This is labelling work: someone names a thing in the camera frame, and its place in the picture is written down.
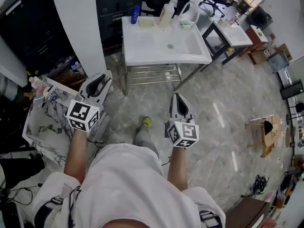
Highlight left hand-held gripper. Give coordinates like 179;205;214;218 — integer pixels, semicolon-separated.
66;73;113;133

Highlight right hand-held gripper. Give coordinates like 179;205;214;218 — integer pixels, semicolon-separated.
164;93;200;149

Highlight person's right forearm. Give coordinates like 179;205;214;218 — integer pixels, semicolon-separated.
167;147;189;191

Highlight person's left forearm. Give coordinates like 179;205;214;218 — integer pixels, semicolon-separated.
64;129;90;185

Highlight clear water bottle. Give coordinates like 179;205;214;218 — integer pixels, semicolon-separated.
71;61;85;76

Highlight chrome faucet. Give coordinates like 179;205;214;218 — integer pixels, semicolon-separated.
42;85;60;108

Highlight person's grey trouser leg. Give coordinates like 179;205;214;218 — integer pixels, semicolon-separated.
132;126;160;160

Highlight pink bottle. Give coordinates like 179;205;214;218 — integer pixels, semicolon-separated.
28;76;49;97

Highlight marble pattern sink cabinet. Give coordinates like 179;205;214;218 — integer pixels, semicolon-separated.
21;76;114;166

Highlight blue shampoo bottle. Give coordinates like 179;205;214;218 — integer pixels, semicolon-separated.
130;5;142;25

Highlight black drawer cabinet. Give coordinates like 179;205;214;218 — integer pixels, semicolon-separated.
95;0;146;51

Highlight large black case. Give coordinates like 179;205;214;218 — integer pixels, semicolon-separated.
0;0;77;71

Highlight small wooden stool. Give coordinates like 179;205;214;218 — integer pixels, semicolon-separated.
246;114;284;159

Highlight white pump bottle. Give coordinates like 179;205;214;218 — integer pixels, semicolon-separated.
158;0;178;29

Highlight person's white shirt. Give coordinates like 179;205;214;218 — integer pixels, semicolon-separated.
32;142;226;228

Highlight white curved faucet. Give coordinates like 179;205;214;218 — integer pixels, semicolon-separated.
179;1;200;25

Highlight brown wooden cabinet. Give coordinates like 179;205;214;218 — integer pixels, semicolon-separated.
239;24;269;57

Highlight blue bag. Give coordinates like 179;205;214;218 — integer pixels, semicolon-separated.
268;52;291;74

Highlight black framed monitor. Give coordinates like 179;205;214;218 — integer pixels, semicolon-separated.
280;79;304;100

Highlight black round stool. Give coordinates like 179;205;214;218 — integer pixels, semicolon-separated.
286;102;304;124

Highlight black box printer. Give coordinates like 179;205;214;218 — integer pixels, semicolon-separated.
246;6;273;29

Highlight dark brown wooden table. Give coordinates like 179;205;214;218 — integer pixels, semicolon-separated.
224;196;270;228

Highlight white sink on metal frame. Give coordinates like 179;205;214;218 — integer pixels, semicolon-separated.
121;15;213;96

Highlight white sink on black frame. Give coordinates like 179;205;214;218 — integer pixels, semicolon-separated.
202;19;254;65

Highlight white floor cable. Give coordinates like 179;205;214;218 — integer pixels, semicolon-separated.
213;193;243;200

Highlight black floor cables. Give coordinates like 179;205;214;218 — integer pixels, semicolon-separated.
0;183;43;207

